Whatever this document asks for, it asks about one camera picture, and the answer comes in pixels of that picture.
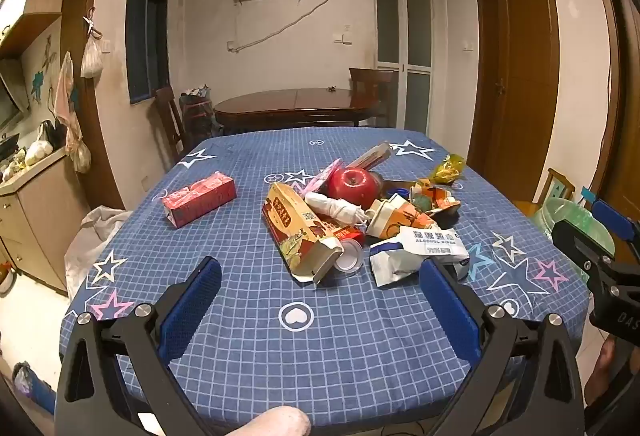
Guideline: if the yellow snack wrapper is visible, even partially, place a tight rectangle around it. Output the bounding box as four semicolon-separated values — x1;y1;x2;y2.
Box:
429;153;467;187

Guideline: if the red drink can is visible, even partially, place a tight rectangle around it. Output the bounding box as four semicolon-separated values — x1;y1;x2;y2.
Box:
332;226;368;273

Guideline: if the yellow printed carton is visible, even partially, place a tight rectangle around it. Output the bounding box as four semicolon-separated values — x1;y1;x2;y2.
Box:
261;182;345;284

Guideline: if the orange white wrapper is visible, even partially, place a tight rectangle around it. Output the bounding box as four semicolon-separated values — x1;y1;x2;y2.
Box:
409;183;462;217

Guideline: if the wall cable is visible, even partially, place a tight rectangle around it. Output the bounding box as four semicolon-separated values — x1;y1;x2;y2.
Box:
227;0;376;52

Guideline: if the orange small carton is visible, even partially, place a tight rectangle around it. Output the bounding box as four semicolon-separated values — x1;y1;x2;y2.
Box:
367;193;437;241

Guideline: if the light wooden cabinet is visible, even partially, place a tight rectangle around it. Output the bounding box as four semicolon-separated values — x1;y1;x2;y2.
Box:
0;147;93;297

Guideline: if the black bag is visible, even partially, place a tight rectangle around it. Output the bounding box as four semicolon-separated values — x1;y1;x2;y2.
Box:
179;86;225;149

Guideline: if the pink cloth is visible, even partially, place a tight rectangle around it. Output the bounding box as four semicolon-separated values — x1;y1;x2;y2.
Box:
54;50;92;174

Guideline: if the red apple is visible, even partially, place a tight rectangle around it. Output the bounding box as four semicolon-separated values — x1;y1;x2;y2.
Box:
327;167;383;211

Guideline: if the translucent plastic bag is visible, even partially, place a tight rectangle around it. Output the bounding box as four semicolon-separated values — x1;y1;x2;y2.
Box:
80;8;104;79

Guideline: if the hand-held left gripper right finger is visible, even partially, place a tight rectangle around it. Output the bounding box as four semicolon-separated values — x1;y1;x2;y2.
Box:
419;260;586;436

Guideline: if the dark window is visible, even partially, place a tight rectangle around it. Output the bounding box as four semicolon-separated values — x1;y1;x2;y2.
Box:
125;0;171;105

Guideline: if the red striped long box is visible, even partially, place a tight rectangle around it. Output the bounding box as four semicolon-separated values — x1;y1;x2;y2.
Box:
345;142;393;171

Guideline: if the brown wooden door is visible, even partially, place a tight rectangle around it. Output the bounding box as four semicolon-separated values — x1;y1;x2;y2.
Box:
585;0;640;227
467;0;561;187

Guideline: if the dark wooden chair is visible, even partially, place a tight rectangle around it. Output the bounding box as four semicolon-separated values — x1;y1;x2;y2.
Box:
154;86;188;161
348;67;396;127

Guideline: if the frosted glass double door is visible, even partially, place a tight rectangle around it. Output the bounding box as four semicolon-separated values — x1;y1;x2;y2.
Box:
372;0;435;137

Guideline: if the white wipes packet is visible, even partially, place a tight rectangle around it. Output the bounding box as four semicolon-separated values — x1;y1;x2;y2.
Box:
369;227;471;287

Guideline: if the small wooden chair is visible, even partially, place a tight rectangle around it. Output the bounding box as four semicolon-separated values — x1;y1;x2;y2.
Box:
512;167;576;217

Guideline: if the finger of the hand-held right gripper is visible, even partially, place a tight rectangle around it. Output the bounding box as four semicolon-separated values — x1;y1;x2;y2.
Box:
551;218;618;274
591;199;640;244

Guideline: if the green bin with bag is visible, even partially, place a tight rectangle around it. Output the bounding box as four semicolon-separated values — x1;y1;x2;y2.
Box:
530;197;616;287

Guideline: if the red tissue box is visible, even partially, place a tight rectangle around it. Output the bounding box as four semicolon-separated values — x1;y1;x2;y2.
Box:
162;171;237;228

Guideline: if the white tissue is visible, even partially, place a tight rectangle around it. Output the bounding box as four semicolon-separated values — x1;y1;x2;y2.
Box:
304;192;368;227

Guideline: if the person's knee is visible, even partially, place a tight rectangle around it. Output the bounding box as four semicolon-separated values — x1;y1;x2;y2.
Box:
232;406;312;436

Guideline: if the pink flat packet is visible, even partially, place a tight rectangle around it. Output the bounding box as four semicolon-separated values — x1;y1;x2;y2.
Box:
287;158;346;197

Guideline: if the round wooden table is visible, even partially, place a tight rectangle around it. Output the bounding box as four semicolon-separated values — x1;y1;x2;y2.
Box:
213;87;381;134

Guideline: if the person's right hand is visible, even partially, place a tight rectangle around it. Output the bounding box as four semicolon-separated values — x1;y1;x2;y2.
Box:
585;336;630;409

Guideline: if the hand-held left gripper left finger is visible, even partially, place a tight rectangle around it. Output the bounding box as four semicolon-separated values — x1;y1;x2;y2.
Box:
55;256;236;436

